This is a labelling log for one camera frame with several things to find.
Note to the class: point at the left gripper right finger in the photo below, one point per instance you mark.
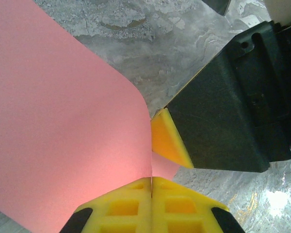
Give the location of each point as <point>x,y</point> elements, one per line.
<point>184,211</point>

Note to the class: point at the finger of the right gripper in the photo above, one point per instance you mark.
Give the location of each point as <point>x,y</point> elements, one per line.
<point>218,6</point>
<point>220,116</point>

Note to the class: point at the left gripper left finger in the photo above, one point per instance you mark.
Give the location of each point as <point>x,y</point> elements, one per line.
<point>121,211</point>

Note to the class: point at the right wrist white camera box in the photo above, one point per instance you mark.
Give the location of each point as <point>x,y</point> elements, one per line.
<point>281,9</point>

